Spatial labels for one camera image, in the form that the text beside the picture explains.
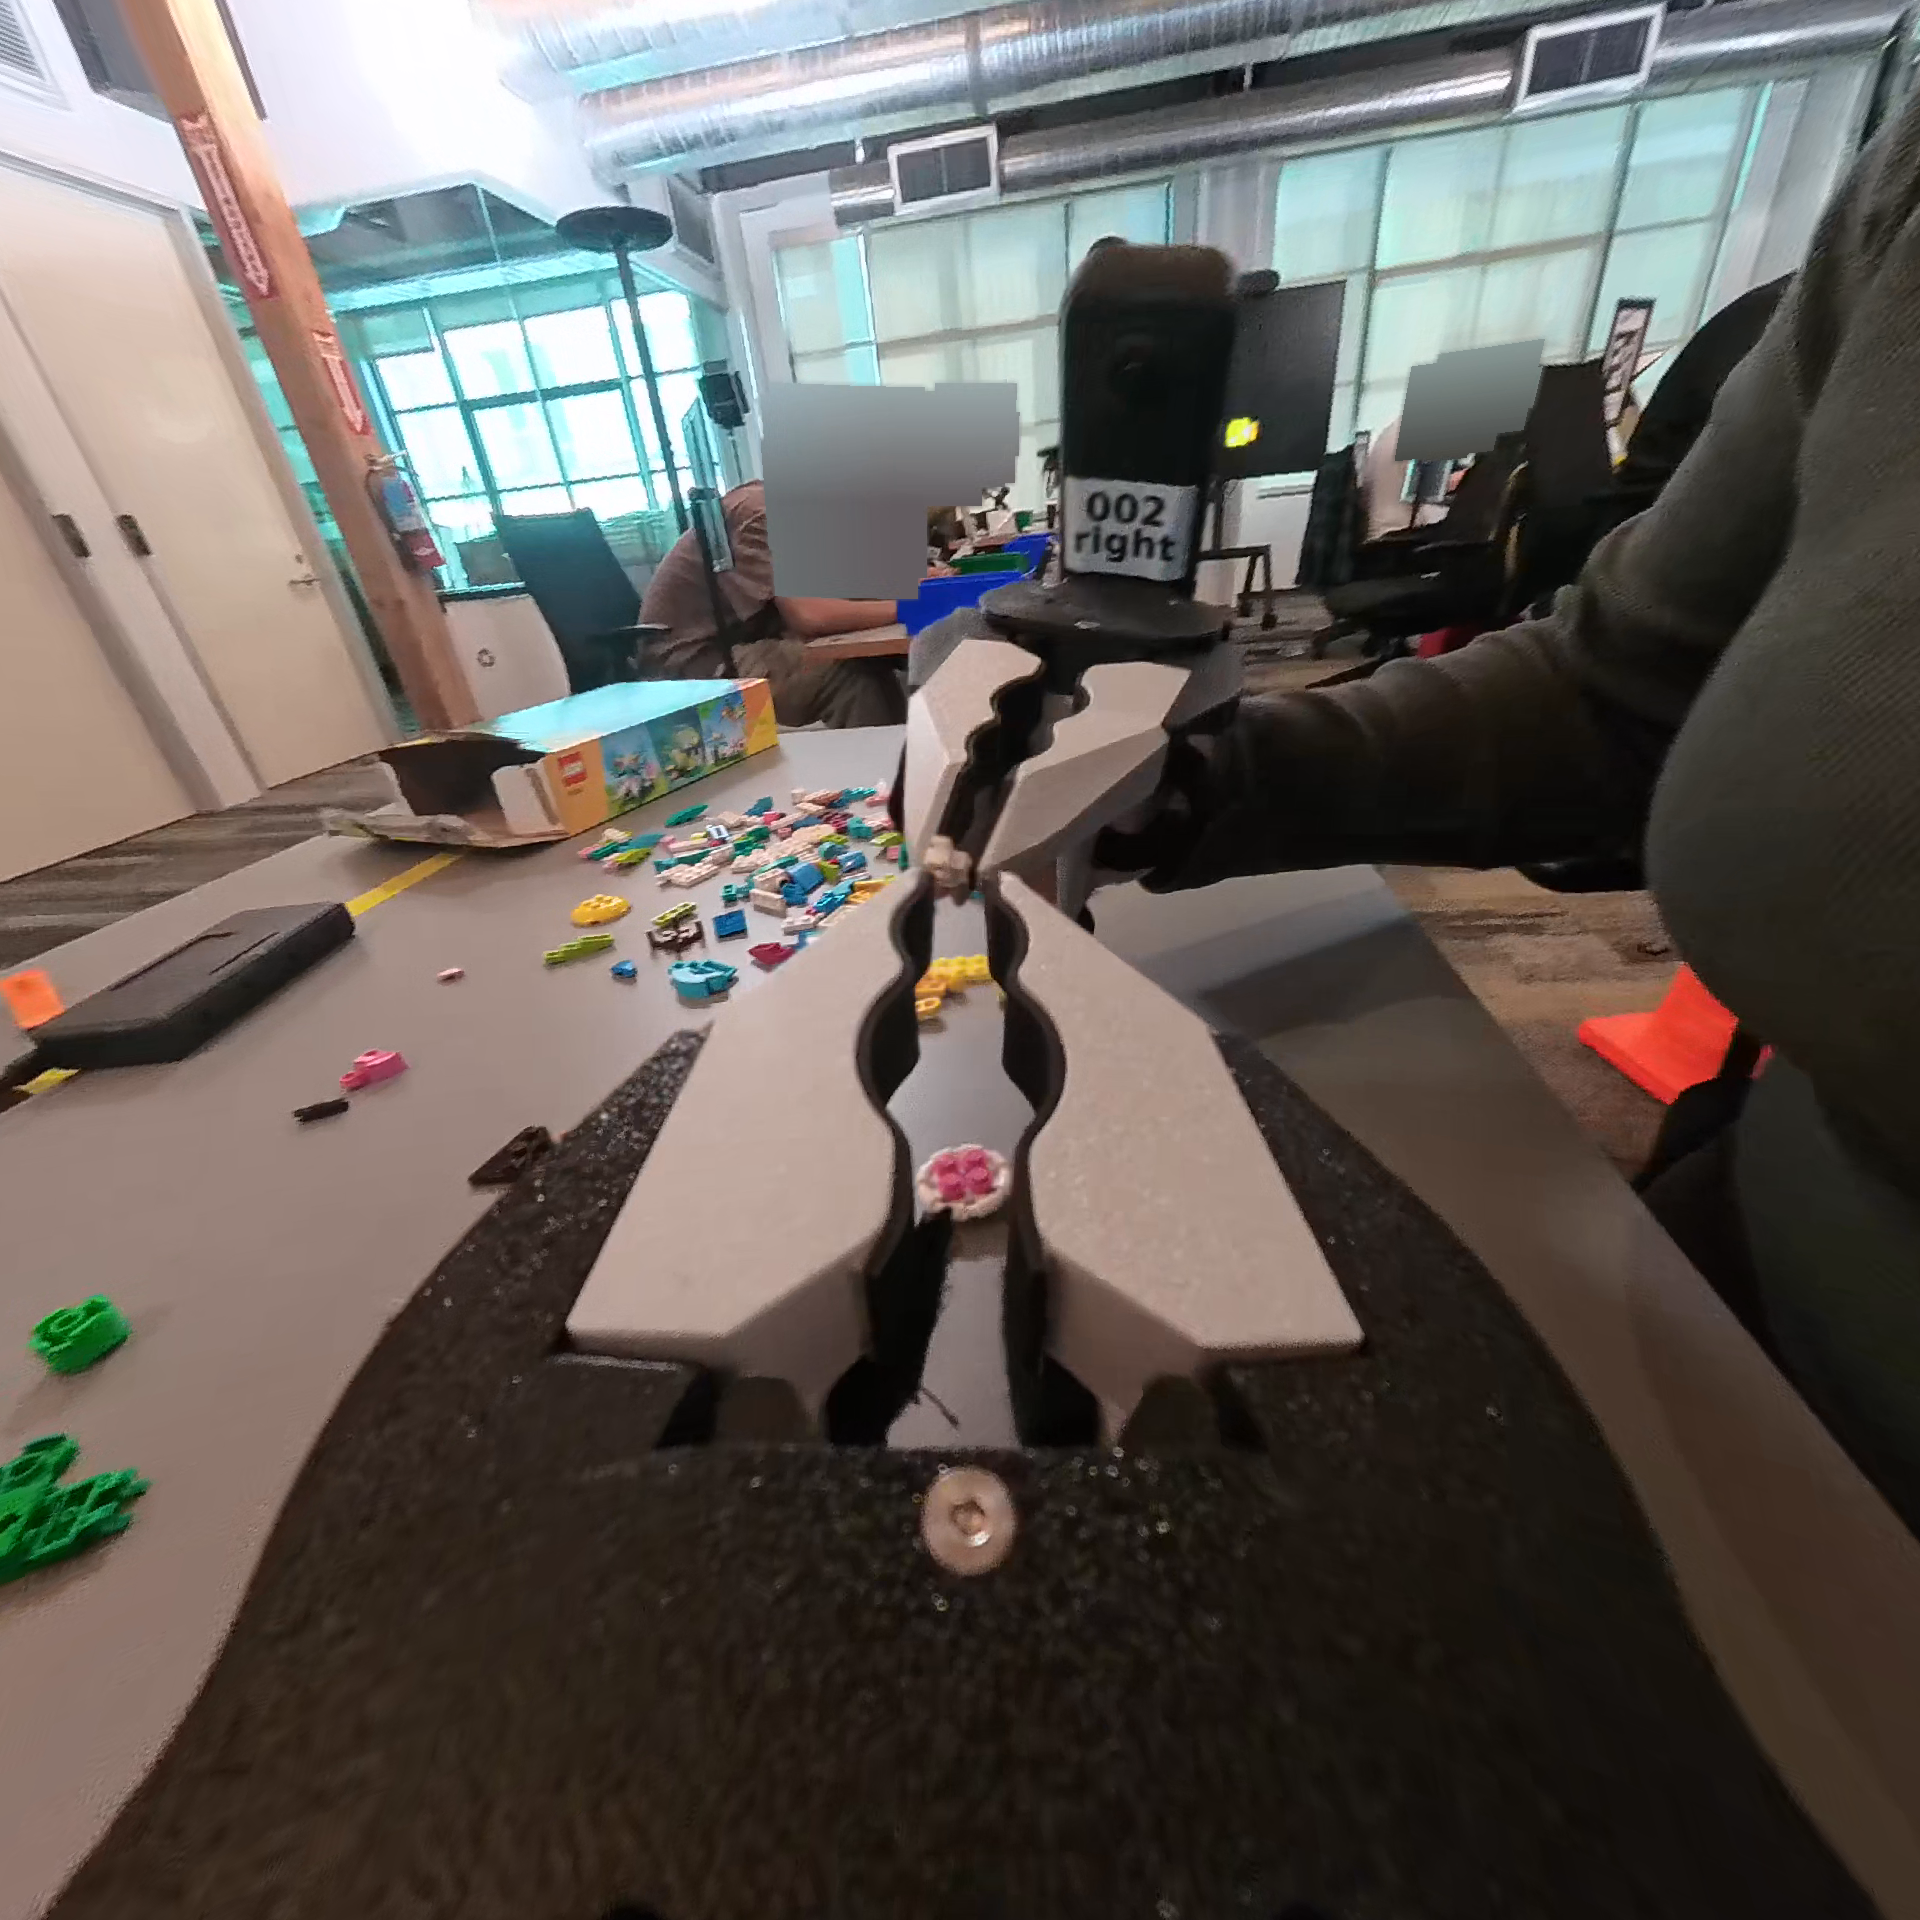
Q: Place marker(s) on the white recycling cabinet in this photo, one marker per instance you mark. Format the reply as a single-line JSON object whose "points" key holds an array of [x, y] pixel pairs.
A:
{"points": [[505, 661]]}

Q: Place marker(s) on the person's right forearm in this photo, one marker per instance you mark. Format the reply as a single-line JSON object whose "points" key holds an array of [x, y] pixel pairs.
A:
{"points": [[1424, 750]]}

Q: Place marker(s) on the round white plate magenta studs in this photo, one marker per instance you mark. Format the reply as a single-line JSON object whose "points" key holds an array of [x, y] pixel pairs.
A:
{"points": [[964, 1179]]}

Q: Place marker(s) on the yellow dome brick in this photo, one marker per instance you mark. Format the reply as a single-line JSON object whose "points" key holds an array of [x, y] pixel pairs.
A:
{"points": [[599, 910]]}

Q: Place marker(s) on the magenta toy brick piece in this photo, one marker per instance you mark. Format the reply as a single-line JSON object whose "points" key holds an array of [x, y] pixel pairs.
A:
{"points": [[373, 1068]]}

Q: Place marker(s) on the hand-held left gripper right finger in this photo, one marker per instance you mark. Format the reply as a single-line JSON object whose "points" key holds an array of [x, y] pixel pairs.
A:
{"points": [[1185, 1201]]}

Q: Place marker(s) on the dark brown wedge brick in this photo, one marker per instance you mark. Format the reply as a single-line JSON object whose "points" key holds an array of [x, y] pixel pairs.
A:
{"points": [[511, 1158]]}

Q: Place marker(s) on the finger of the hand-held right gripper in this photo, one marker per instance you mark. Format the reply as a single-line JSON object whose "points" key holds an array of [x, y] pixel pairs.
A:
{"points": [[944, 737], [1110, 737]]}

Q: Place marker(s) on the group of green toy bricks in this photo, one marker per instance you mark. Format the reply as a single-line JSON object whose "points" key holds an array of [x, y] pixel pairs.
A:
{"points": [[75, 1336]]}

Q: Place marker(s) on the black floor lamp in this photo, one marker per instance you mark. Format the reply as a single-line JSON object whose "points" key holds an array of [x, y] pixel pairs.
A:
{"points": [[610, 229]]}

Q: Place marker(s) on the large frosted window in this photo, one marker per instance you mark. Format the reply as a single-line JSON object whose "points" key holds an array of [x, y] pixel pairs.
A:
{"points": [[1424, 225]]}

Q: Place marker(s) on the white clip brick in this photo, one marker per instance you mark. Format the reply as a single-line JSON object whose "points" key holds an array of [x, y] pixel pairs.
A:
{"points": [[944, 864]]}

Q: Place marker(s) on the brown flower-shaped brick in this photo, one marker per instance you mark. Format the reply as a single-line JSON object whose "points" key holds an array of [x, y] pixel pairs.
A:
{"points": [[673, 936]]}

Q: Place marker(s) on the teal framed window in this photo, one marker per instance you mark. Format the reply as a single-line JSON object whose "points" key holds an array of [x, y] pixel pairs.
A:
{"points": [[511, 390]]}

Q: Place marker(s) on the grey desk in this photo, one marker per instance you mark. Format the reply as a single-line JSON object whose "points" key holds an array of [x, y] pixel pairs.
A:
{"points": [[225, 1201]]}

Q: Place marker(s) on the red fire extinguisher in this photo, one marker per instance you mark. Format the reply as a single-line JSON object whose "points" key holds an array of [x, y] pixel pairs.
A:
{"points": [[402, 511]]}

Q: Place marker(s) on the green storage bin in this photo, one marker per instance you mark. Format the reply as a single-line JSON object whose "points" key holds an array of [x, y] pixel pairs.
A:
{"points": [[991, 562]]}

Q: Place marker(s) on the black flat case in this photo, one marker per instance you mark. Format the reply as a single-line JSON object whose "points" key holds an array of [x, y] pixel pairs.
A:
{"points": [[195, 985]]}

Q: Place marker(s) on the white ceiling vent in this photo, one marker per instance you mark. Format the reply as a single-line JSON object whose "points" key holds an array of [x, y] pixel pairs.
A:
{"points": [[1590, 61], [944, 164]]}

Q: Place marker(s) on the black monitor on stand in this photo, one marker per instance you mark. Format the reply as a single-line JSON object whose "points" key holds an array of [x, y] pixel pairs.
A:
{"points": [[1285, 377]]}

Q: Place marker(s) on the white door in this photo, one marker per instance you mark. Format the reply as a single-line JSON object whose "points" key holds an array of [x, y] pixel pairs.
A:
{"points": [[61, 675], [225, 493]]}

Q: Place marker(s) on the teal arch brick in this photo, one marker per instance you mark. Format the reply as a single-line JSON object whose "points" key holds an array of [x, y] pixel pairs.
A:
{"points": [[704, 981]]}

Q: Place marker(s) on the wooden pillar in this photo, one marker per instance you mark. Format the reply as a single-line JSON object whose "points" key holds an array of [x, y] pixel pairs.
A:
{"points": [[302, 331]]}

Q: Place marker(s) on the pile of colourful toy bricks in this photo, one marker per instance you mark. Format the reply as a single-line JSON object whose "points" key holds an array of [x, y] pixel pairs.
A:
{"points": [[782, 870]]}

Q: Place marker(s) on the lime green stepped brick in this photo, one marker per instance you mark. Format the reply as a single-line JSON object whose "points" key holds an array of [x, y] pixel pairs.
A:
{"points": [[579, 949]]}

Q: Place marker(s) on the person's torso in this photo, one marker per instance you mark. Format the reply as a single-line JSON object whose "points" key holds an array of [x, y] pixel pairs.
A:
{"points": [[1800, 750]]}

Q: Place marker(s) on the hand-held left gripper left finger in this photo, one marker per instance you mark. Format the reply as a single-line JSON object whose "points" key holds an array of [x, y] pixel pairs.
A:
{"points": [[736, 1201]]}

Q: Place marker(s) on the blue storage bin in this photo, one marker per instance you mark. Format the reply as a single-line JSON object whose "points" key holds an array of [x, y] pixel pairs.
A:
{"points": [[960, 598]]}

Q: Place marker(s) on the wooden work table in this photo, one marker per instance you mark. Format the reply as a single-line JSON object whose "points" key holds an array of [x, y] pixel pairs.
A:
{"points": [[855, 644]]}

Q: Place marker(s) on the small orange tag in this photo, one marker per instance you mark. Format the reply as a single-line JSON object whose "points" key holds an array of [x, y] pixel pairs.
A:
{"points": [[29, 1000]]}

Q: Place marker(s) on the silver ceiling duct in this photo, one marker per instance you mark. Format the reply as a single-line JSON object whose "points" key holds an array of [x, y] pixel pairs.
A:
{"points": [[1049, 61]]}

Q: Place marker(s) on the yellow cardboard toy box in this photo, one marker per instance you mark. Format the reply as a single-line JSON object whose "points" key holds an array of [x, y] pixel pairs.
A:
{"points": [[659, 750]]}

